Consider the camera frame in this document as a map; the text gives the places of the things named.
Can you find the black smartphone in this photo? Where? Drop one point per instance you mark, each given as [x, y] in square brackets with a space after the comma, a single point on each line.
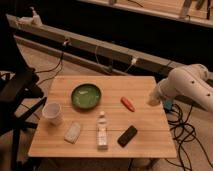
[127, 136]

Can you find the wooden table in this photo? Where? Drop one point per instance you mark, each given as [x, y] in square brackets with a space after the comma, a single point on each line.
[123, 125]

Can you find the white spray bottle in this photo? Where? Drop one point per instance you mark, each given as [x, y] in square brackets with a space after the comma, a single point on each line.
[33, 20]

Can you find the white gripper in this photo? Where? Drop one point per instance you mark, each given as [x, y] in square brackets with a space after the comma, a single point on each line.
[160, 93]

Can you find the green ceramic bowl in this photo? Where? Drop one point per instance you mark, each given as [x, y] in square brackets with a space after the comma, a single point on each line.
[86, 96]

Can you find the long grey rail beam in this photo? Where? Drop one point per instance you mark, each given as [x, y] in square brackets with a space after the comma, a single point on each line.
[159, 44]

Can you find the clear plastic water bottle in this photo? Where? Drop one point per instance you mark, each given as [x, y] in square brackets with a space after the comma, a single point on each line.
[102, 142]

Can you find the black office chair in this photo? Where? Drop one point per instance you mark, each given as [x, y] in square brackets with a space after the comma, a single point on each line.
[20, 82]

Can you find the red pepper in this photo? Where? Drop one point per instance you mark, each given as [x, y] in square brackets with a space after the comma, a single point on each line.
[127, 104]

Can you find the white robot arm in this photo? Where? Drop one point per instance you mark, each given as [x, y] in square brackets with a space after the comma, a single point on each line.
[189, 81]

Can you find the white plastic cup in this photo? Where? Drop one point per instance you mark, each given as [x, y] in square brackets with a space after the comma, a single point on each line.
[52, 113]

